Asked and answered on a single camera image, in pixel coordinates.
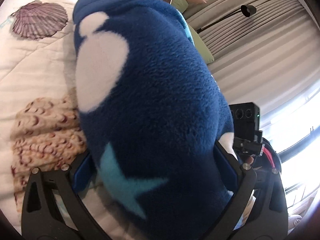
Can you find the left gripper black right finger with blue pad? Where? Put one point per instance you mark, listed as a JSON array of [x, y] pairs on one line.
[[257, 209]]

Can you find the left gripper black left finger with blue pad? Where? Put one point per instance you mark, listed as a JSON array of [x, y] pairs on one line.
[[52, 208]]

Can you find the blue fleece star pajama top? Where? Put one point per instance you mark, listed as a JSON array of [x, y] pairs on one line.
[[151, 113]]

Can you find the white seashell print quilt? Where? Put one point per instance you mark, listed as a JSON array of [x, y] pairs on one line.
[[40, 119]]

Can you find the beige pleated curtain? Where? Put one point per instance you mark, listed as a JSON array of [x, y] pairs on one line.
[[269, 58]]

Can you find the green pillow near curtain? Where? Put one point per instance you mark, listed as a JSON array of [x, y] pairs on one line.
[[201, 47]]

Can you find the black floor lamp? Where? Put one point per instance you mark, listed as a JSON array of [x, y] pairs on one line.
[[245, 10]]

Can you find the green pillow behind mattress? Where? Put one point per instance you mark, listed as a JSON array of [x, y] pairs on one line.
[[180, 5]]

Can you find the black camera box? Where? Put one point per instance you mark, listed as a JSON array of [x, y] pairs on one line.
[[247, 136]]

